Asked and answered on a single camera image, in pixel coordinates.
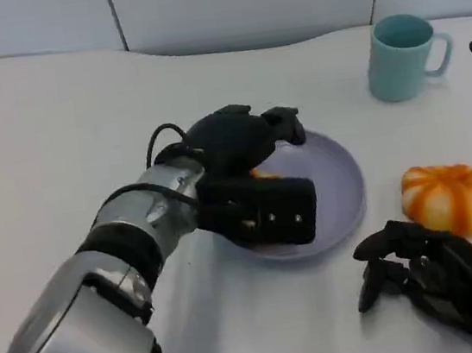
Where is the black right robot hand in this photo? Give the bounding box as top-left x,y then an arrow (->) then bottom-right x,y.
346,209 -> 472,353

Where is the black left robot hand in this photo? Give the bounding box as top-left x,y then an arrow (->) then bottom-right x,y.
181,95 -> 312,182

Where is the orange white toy bread roll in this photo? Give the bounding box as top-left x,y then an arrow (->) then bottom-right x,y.
397,159 -> 472,245
249,163 -> 284,183

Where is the lilac plate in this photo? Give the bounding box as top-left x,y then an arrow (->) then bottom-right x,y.
199,122 -> 374,272

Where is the pale green mug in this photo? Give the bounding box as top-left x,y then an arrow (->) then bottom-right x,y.
359,7 -> 461,106

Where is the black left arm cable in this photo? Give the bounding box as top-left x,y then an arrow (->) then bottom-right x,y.
98,118 -> 213,220

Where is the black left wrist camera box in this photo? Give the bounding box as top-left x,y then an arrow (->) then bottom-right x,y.
191,161 -> 324,259

